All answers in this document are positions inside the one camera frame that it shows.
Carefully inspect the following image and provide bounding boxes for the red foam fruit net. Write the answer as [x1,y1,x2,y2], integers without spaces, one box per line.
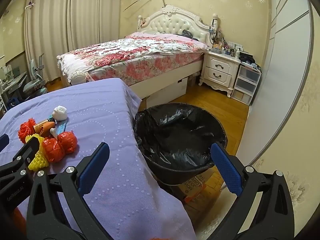
[18,118,36,144]

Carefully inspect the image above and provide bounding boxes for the yellow foam fruit net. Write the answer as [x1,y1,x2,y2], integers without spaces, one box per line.
[25,133,49,172]

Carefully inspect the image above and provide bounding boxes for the amber medicine bottle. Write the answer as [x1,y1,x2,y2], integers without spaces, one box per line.
[33,120,55,138]

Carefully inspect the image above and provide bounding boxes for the white plastic bag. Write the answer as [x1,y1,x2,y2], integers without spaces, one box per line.
[52,106,68,121]

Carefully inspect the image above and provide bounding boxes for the red knotted plastic bag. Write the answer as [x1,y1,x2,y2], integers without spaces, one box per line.
[42,131,78,163]

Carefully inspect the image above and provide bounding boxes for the blue sachet packet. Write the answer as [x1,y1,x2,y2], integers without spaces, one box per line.
[48,116,68,138]

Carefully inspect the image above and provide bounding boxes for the black lined trash bin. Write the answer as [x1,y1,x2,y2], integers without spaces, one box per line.
[133,103,228,186]

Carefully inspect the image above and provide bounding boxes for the study desk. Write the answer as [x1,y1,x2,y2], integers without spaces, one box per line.
[1,67,27,107]

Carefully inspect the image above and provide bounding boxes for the grey desk chair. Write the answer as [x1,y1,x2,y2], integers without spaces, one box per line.
[23,53,48,101]

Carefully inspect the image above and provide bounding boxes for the purple bedspread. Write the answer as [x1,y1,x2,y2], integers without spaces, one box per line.
[1,78,196,239]

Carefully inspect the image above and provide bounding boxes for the beige curtains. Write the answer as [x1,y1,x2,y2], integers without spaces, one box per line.
[24,0,120,81]

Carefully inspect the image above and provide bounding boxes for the clear plastic drawer unit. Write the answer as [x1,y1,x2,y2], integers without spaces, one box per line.
[231,62,261,106]

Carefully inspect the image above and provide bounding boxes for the white nightstand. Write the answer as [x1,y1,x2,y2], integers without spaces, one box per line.
[199,50,241,98]

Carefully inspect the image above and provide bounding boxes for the floral quilt bed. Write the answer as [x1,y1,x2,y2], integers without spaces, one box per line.
[57,32,208,99]

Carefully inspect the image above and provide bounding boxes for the white under-bed box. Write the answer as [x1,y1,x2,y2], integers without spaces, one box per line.
[146,77,188,108]

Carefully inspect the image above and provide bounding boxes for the white tufted headboard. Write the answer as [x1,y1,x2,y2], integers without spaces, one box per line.
[137,5,211,46]

